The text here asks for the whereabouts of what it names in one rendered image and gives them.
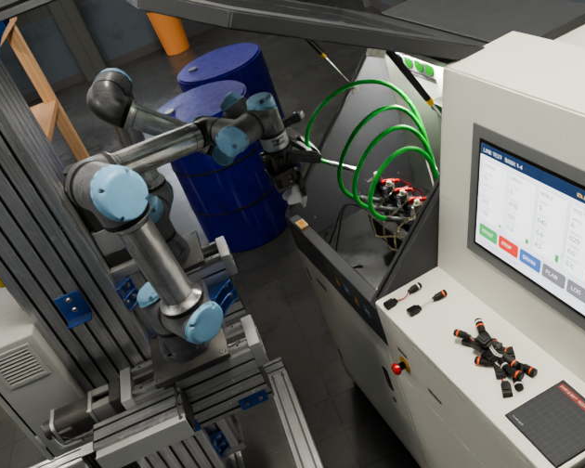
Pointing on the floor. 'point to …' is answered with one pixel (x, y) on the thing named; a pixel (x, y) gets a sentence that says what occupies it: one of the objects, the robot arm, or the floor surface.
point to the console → (445, 409)
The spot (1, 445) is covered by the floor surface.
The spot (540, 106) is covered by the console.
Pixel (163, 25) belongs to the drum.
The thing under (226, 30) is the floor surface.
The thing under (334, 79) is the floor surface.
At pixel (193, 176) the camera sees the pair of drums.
